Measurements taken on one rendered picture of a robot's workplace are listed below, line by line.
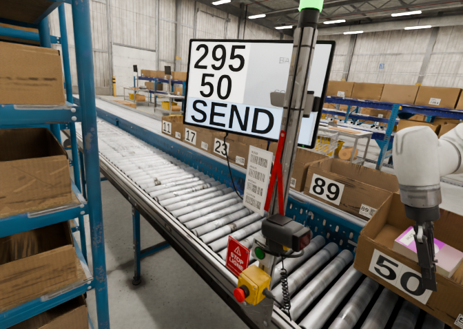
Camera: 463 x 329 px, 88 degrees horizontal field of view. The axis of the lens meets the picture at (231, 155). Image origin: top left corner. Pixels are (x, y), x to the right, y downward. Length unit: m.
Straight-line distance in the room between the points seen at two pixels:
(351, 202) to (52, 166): 1.12
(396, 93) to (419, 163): 5.05
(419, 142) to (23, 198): 0.90
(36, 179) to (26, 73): 0.20
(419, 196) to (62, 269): 0.88
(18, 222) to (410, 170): 0.88
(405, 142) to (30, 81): 0.84
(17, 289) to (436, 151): 1.00
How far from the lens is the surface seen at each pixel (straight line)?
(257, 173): 0.70
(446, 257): 1.09
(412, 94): 5.75
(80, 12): 0.54
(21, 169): 0.59
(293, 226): 0.63
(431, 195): 0.80
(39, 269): 0.68
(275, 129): 0.76
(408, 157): 0.77
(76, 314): 0.82
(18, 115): 0.53
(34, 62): 0.56
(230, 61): 0.84
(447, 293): 0.94
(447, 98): 5.67
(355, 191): 1.23
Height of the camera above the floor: 1.41
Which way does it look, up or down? 16 degrees down
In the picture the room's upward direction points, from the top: 6 degrees clockwise
